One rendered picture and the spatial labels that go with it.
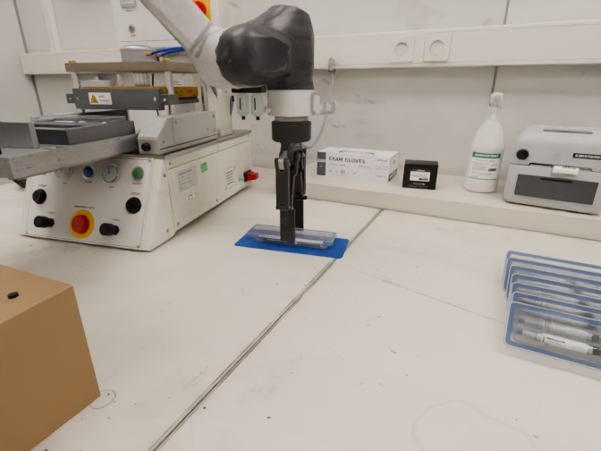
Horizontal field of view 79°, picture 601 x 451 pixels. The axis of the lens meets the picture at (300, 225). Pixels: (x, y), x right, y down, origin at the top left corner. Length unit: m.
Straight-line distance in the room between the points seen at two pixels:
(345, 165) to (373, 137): 0.22
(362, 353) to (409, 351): 0.06
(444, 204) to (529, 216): 0.18
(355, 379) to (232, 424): 0.14
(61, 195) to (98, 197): 0.10
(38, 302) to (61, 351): 0.06
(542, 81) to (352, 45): 0.54
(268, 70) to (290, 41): 0.06
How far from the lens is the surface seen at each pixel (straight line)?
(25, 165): 0.67
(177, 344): 0.52
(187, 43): 0.72
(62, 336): 0.43
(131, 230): 0.82
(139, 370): 0.50
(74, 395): 0.47
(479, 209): 0.98
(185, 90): 1.01
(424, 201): 0.98
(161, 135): 0.81
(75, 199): 0.92
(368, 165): 1.12
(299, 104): 0.68
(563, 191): 1.00
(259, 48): 0.63
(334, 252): 0.74
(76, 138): 0.74
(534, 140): 0.99
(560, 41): 1.22
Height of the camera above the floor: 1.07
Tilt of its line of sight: 21 degrees down
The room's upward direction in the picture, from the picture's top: straight up
